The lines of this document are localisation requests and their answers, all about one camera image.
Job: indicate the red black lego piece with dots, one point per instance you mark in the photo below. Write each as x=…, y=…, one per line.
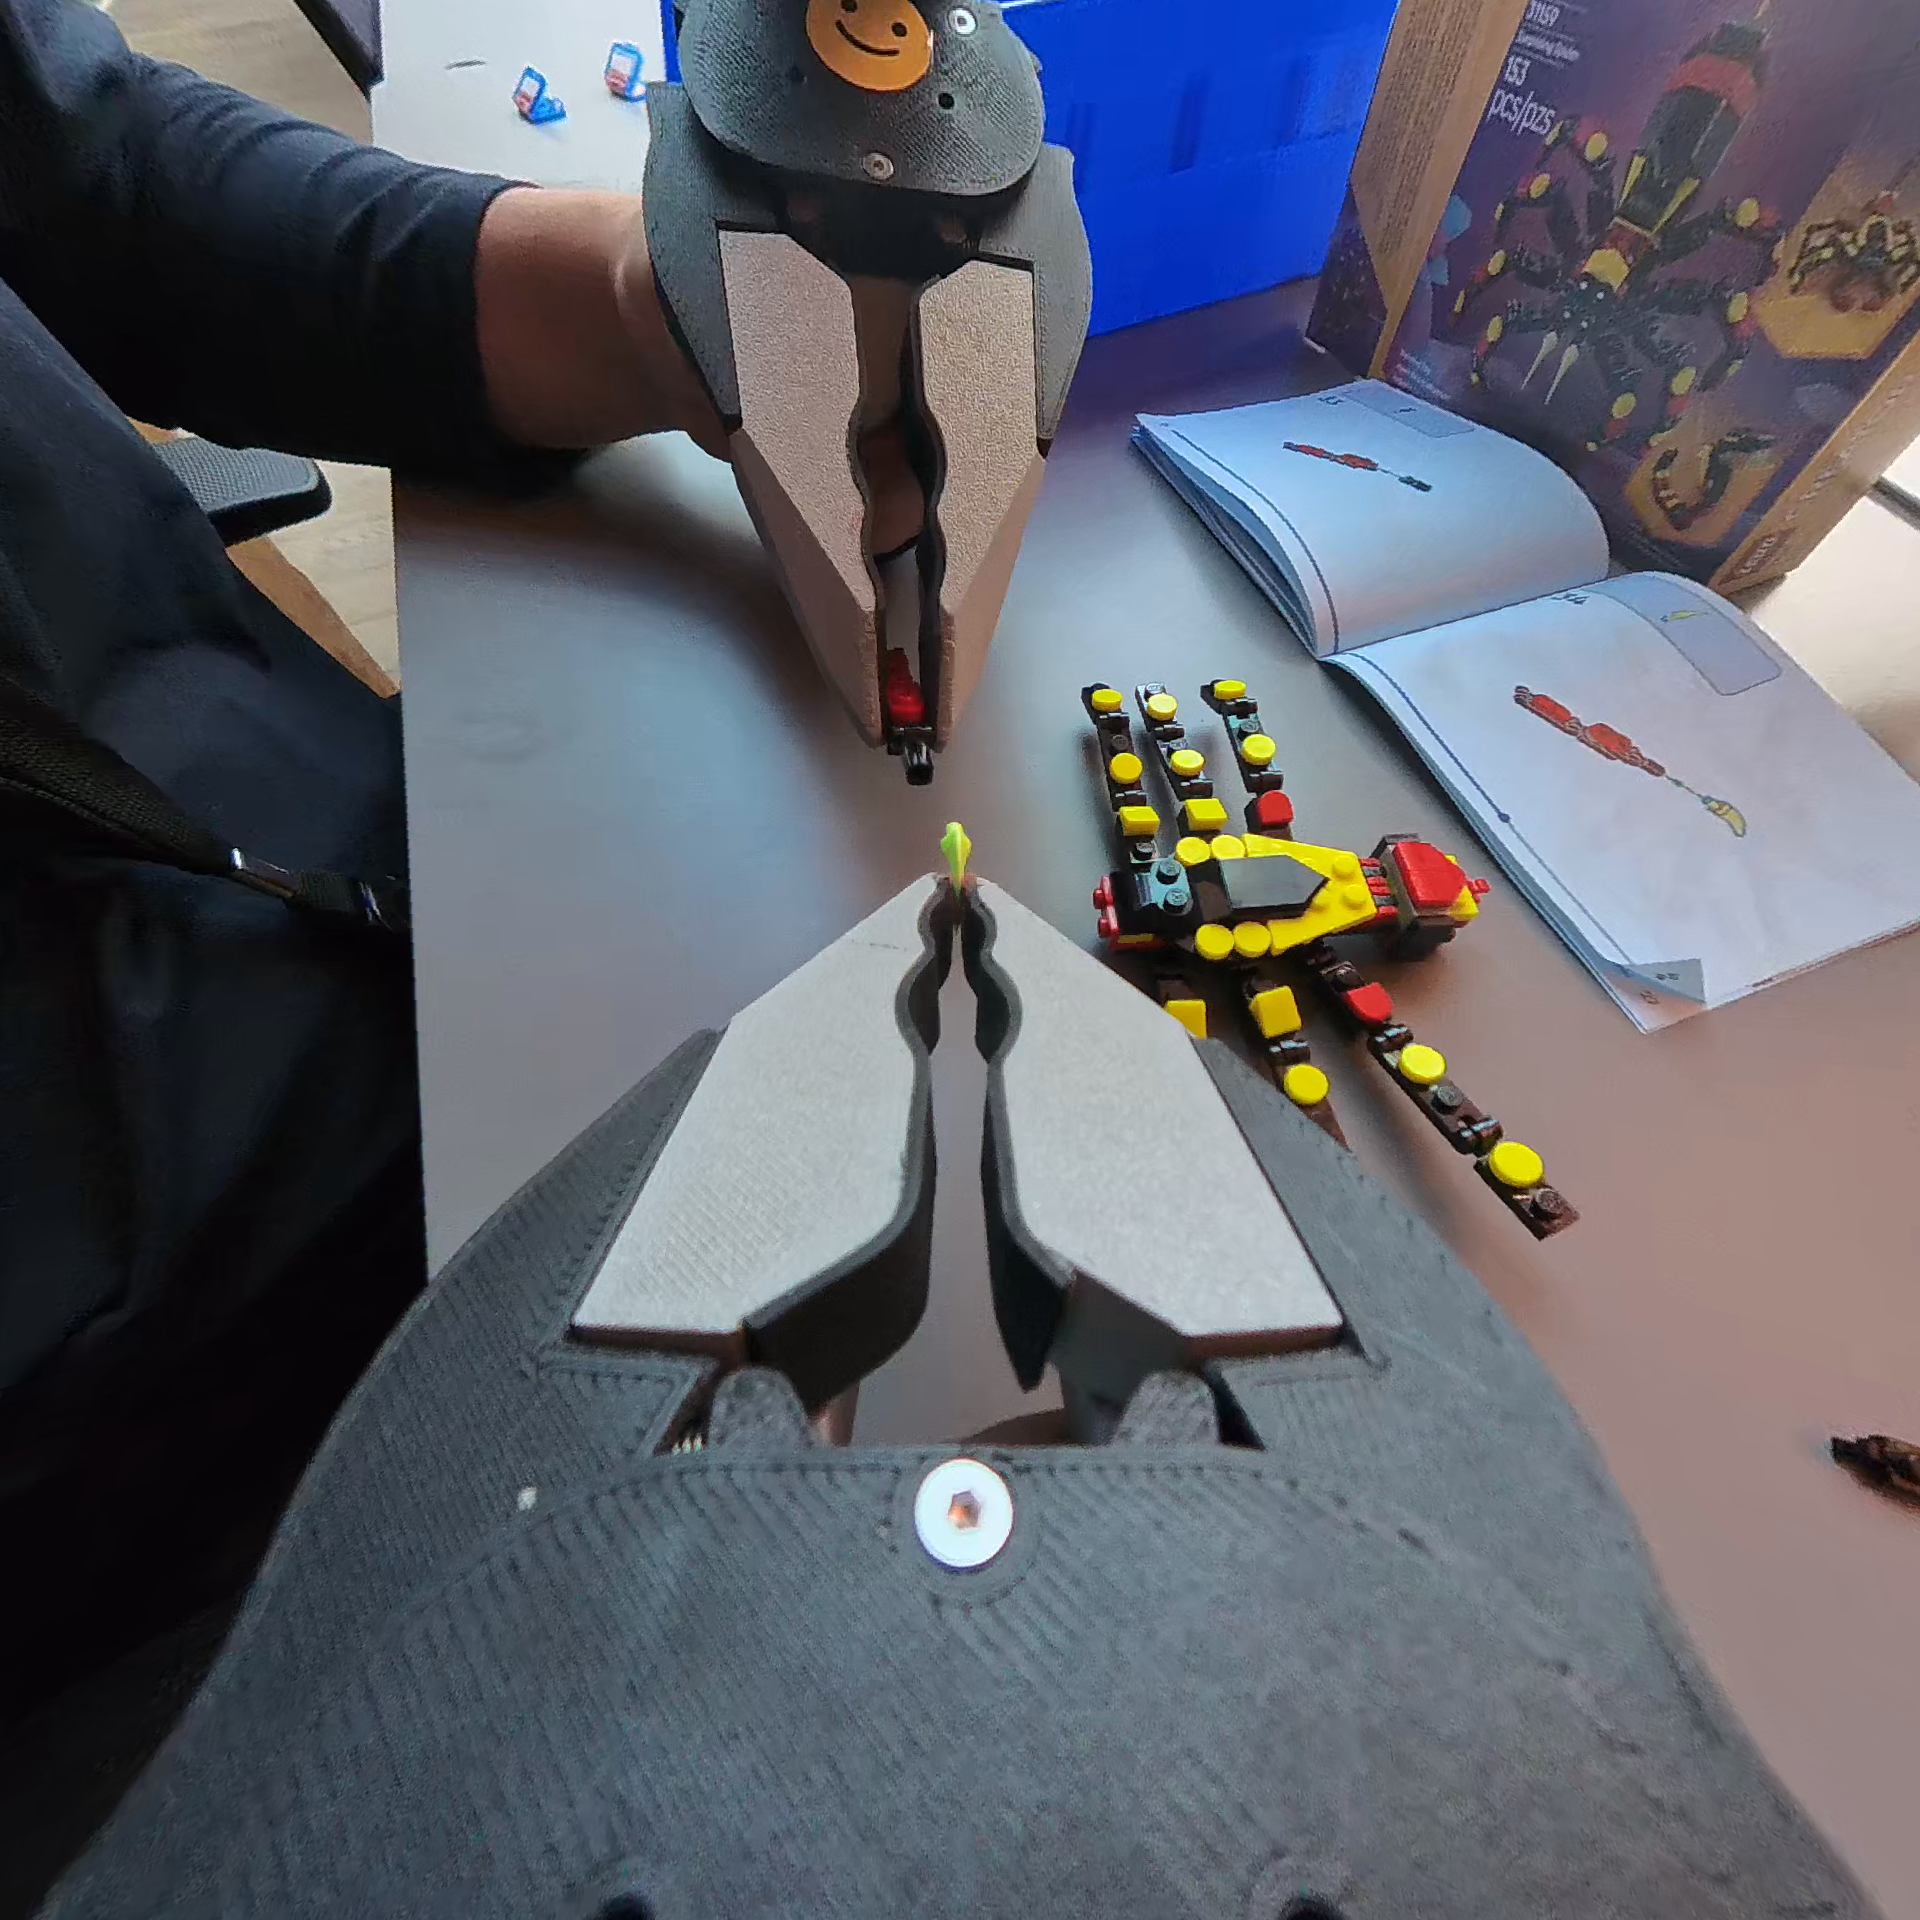
x=908, y=699

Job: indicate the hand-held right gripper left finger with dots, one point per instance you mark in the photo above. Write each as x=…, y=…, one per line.
x=766, y=1169

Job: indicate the person's dark clothed torso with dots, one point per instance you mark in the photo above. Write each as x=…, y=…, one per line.
x=152, y=1125

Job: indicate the open lego instruction booklet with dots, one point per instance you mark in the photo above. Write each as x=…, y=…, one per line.
x=1438, y=508

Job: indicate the person's left forearm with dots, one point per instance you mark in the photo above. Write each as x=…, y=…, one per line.
x=225, y=226

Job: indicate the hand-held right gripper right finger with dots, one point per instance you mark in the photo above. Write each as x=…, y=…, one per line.
x=1138, y=1187

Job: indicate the lime green lego piece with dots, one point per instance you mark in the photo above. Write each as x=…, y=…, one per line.
x=959, y=850

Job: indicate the blue plastic bin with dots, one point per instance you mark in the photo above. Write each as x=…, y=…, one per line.
x=1197, y=149

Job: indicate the small dark lego piece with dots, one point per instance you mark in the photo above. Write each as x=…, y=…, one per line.
x=1883, y=1463

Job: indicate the small blue red object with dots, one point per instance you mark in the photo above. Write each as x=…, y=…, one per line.
x=536, y=94
x=623, y=70

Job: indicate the lego set cardboard box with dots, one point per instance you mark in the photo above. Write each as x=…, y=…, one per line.
x=1653, y=274

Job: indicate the yellow black lego spider model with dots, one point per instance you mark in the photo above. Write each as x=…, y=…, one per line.
x=1275, y=886

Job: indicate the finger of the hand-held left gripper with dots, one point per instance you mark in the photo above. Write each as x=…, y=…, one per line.
x=974, y=391
x=790, y=375

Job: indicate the black chair armrest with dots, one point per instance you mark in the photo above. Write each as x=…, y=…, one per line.
x=256, y=498

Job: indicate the person's left hand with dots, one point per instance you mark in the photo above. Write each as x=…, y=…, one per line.
x=586, y=316

